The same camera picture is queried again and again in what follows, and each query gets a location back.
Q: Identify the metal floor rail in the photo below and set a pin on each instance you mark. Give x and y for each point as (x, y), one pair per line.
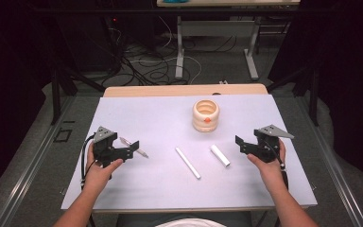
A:
(28, 170)
(334, 170)

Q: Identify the black metal stand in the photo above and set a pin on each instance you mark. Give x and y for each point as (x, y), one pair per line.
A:
(56, 94)
(313, 94)

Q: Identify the white table mat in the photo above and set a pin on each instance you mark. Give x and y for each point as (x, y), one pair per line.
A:
(170, 189)

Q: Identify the teal object on desk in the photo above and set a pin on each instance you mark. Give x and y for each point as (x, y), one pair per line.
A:
(175, 1)

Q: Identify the black horizontal frame bar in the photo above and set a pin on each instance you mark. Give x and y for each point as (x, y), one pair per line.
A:
(107, 11)

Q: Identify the person's left hand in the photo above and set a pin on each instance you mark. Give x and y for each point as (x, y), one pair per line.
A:
(99, 176)

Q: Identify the long thin white pen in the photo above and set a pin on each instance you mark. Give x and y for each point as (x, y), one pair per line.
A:
(187, 163)

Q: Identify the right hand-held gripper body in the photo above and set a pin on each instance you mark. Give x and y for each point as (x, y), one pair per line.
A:
(269, 148)

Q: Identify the silver pen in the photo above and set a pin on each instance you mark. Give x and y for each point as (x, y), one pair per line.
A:
(143, 154)

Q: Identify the short thick white marker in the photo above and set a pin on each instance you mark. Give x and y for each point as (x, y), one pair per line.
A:
(220, 155)

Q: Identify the wooden table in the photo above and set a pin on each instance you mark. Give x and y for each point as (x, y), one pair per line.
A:
(170, 90)

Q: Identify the grey-legged background desk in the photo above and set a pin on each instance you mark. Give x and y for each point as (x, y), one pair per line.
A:
(217, 28)

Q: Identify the person's dark grey garment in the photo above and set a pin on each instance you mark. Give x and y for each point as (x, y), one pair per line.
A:
(138, 220)

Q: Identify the person's white shirt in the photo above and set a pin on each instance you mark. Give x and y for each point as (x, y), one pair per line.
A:
(190, 223)

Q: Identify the cream ribbed pen holder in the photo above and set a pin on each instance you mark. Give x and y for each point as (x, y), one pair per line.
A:
(201, 126)

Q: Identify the black computer tower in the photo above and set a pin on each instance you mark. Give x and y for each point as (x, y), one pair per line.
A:
(88, 44)

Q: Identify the person's right hand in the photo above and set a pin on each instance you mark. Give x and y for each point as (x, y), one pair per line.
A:
(272, 171)

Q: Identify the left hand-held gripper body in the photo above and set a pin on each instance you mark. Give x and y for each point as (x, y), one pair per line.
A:
(102, 151)

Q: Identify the small white floor plug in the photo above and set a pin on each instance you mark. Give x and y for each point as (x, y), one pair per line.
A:
(223, 82)

